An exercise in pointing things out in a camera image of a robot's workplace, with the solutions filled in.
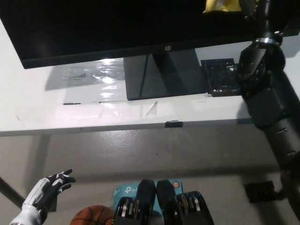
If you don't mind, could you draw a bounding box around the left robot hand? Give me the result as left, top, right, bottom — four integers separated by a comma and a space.
23, 169, 76, 212

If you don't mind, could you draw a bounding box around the yellow microfibre cloth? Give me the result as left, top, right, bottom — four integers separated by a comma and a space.
202, 0, 242, 14

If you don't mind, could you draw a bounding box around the black diagonal desk leg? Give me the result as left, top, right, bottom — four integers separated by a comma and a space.
0, 176, 25, 209

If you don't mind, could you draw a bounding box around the left black robot body block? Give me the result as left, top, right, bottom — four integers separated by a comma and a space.
112, 179, 157, 225

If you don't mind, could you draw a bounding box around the black HP monitor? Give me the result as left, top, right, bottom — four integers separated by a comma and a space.
0, 0, 300, 101

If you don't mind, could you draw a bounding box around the orange basketball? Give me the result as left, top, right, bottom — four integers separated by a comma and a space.
70, 205, 115, 225

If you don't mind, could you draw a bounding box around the teal tp-link box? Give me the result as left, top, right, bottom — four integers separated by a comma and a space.
113, 179, 183, 211

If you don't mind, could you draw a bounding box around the clear plastic sheet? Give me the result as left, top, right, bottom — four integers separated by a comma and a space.
15, 60, 158, 118

